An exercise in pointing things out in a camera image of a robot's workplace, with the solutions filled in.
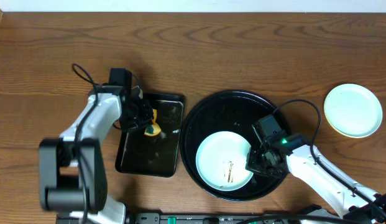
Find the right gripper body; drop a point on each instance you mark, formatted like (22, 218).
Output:
(253, 160)

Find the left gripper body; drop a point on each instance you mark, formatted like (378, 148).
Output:
(146, 116)

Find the green yellow sponge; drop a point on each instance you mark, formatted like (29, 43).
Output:
(153, 129)

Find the light blue plate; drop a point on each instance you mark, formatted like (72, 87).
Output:
(221, 161)
(353, 110)

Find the yellow plate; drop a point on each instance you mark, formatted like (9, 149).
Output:
(335, 130)

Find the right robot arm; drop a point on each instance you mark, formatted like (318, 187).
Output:
(348, 198)

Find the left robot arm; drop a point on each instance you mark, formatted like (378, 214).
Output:
(72, 177)

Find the black rectangular tray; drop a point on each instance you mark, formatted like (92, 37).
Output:
(154, 155)

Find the black round tray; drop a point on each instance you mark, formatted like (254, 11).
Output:
(235, 111)

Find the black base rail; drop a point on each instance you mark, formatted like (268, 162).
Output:
(156, 218)

